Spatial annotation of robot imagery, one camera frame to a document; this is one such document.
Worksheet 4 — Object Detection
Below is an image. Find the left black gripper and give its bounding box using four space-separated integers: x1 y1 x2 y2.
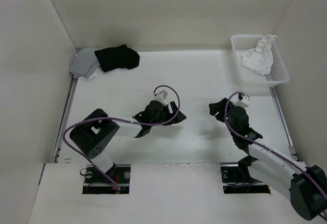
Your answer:
150 102 185 127

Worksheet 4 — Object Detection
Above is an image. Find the white tank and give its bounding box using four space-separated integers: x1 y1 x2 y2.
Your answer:
242 34 278 76
73 67 100 82

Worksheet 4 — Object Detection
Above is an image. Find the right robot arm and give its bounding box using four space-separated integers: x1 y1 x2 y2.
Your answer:
209 92 326 221

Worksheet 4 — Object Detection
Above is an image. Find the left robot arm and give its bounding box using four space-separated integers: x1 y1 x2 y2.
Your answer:
69 100 186 183

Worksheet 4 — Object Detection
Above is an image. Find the black folded tank top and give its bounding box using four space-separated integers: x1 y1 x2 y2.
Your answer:
95 44 140 72

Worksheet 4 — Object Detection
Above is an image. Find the white folded tank top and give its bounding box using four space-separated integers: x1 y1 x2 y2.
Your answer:
73 67 100 82

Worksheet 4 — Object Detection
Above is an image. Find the grey folded tank top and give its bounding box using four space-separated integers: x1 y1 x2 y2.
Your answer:
69 48 100 78

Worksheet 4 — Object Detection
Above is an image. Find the white plastic basket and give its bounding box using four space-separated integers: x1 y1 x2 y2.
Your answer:
230 34 290 88

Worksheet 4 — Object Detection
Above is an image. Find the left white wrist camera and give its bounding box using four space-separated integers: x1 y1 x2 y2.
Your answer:
154 90 168 106

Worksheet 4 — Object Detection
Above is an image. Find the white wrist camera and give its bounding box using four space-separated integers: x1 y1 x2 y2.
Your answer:
154 90 168 106
234 93 250 108

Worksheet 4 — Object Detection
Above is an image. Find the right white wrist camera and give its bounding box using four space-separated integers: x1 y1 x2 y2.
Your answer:
234 93 250 108

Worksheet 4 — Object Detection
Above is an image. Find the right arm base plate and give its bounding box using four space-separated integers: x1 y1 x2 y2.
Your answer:
220 163 271 194

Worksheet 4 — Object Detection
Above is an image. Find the right metal table rail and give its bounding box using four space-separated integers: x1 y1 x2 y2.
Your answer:
269 87 298 161

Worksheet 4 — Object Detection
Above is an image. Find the metal table rail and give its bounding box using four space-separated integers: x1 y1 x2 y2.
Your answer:
49 77 78 163
269 87 298 161

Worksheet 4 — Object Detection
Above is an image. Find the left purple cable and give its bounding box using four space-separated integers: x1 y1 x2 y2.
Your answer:
63 85 181 192

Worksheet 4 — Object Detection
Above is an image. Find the left metal table rail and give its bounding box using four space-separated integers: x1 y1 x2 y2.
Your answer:
49 77 78 163

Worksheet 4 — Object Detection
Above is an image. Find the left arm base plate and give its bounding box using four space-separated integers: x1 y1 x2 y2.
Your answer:
80 164 131 195

